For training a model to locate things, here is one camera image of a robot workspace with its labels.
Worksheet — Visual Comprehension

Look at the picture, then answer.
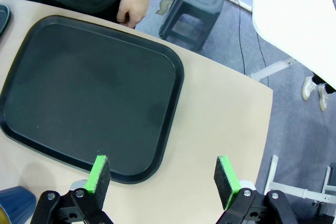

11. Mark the white side table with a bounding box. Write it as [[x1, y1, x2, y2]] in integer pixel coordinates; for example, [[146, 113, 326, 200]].
[[251, 0, 336, 90]]

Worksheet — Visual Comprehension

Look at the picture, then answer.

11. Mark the dark grey plastic stool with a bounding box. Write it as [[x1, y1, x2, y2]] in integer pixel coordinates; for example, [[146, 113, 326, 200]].
[[158, 0, 226, 52]]

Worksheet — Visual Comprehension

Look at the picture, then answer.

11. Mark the large black plastic tray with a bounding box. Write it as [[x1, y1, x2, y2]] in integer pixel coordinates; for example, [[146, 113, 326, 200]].
[[0, 15, 185, 185]]

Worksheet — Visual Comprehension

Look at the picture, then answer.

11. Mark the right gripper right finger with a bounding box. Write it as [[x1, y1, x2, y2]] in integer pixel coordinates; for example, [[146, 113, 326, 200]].
[[213, 155, 299, 224]]

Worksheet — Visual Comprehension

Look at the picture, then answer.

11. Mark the white sneaker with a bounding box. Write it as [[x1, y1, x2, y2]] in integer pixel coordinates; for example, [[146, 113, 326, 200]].
[[317, 84, 330, 112], [301, 76, 317, 101]]

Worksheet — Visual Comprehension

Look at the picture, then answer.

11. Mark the blue ribbed cup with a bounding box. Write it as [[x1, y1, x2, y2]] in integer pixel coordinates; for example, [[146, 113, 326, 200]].
[[0, 186, 37, 224]]

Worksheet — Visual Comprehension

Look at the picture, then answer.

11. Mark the person's left hand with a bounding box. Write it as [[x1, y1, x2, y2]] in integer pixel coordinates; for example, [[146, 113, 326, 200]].
[[116, 0, 156, 29]]

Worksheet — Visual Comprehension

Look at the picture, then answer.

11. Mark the thin black floor cable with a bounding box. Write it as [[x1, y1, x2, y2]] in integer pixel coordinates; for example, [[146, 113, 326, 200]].
[[255, 31, 270, 87], [237, 3, 247, 76]]

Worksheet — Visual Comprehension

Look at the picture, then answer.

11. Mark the torn paper scrap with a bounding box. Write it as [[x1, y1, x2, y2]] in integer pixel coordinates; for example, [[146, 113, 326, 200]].
[[155, 0, 174, 16]]

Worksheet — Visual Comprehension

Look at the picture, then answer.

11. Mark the white metal frame stand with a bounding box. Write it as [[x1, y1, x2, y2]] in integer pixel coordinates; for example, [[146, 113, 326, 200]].
[[263, 154, 336, 205]]

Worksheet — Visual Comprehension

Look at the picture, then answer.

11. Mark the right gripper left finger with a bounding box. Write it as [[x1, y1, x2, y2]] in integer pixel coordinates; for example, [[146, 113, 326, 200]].
[[30, 155, 114, 224]]

